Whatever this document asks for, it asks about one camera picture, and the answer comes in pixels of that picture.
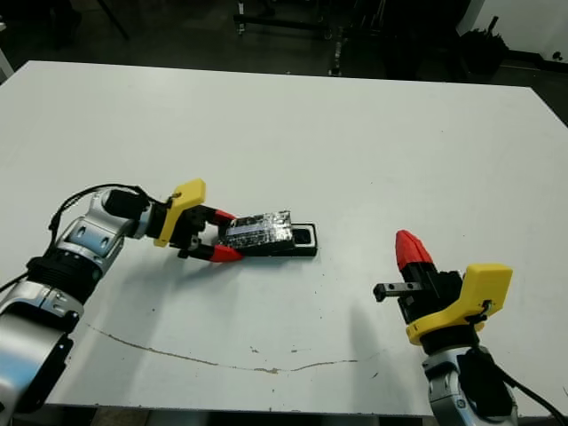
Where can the yellow and black left gripper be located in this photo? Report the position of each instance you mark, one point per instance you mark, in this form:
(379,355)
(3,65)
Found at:
(177,222)

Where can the yellow and black right gripper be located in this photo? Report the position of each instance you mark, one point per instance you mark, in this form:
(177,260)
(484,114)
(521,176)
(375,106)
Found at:
(452,302)

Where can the black shiny patterned box lid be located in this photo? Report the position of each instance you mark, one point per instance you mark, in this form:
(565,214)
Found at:
(262,231)

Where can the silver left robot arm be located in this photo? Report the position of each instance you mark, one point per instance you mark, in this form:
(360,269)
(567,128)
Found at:
(26,346)

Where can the black box base white insert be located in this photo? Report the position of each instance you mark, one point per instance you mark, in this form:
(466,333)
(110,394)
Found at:
(306,254)

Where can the thin metal stand pole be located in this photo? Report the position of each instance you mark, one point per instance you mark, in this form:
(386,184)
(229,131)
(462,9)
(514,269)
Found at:
(336,51)

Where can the black bag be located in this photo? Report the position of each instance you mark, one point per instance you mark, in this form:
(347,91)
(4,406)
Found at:
(483,46)

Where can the black slanted stand leg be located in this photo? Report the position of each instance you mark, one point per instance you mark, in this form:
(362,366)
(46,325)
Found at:
(114,20)

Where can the black metal cart frame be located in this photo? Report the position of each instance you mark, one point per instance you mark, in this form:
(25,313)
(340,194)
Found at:
(284,20)

